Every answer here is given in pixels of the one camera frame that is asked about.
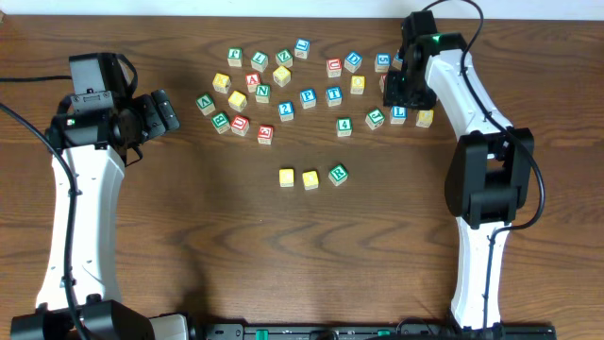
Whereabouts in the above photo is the yellow block centre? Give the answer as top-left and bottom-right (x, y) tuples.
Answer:
(273, 65), (292, 87)

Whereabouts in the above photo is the yellow C block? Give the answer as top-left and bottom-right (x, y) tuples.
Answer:
(278, 168), (294, 188)

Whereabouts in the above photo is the blue S block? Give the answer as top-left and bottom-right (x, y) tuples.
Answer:
(375, 53), (391, 73)

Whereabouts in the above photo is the red U block left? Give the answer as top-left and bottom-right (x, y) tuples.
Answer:
(230, 115), (250, 136)

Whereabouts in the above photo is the blue 2 block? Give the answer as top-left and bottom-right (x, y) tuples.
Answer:
(277, 101), (294, 122)

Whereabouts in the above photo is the yellow W block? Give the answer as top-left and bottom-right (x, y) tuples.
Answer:
(228, 91), (247, 112)

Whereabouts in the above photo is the blue block top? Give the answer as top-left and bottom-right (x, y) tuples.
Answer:
(294, 39), (310, 60)

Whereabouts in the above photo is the red u block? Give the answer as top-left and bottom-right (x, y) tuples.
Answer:
(327, 59), (343, 78)
(230, 115), (250, 136)

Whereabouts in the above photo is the yellow o block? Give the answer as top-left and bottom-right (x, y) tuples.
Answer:
(302, 170), (319, 190)
(350, 76), (366, 94)

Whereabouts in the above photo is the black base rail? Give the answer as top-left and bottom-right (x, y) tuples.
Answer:
(204, 320), (557, 340)

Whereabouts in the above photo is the red 3 block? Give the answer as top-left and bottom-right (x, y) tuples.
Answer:
(257, 125), (274, 145)

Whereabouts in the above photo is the yellow block left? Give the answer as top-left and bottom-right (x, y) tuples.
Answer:
(212, 73), (231, 94)

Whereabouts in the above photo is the green L block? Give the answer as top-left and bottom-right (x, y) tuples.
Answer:
(250, 51), (269, 73)

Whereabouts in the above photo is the red A block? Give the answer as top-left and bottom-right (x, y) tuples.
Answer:
(245, 73), (261, 93)

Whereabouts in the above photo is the blue P block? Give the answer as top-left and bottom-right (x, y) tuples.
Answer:
(300, 89), (317, 110)

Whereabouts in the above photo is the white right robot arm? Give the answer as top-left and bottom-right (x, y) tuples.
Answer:
(383, 8), (541, 338)

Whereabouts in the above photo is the blue d block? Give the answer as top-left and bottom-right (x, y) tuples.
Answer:
(344, 51), (362, 74)
(392, 52), (404, 71)

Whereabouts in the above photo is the yellow G block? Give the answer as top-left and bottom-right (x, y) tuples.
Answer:
(416, 110), (434, 128)

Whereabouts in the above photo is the green J block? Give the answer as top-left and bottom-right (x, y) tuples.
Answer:
(365, 109), (385, 130)

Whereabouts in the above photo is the green N block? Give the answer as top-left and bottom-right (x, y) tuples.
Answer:
(255, 84), (271, 103)

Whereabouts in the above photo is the red I block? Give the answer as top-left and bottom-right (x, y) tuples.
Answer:
(379, 74), (387, 93)

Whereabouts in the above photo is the green 4 block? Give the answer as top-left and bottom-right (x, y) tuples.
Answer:
(336, 117), (353, 137)

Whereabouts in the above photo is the green Z block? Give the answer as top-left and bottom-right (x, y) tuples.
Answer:
(276, 48), (294, 68)

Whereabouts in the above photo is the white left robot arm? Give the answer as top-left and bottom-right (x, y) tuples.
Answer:
(10, 53), (199, 339)

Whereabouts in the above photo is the green P block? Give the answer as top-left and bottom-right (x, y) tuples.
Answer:
(227, 47), (243, 68)

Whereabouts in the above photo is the blue D block right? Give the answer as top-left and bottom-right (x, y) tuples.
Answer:
(392, 52), (404, 71)

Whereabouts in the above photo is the blue L block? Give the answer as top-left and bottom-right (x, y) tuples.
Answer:
(390, 106), (408, 125)

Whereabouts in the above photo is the green R block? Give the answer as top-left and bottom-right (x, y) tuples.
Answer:
(328, 163), (348, 186)

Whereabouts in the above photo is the green B block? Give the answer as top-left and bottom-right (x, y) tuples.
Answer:
(210, 111), (230, 134)

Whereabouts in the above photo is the green V block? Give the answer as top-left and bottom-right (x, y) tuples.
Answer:
(195, 93), (216, 116)

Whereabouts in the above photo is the blue T block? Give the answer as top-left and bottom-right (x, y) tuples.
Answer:
(326, 86), (343, 107)

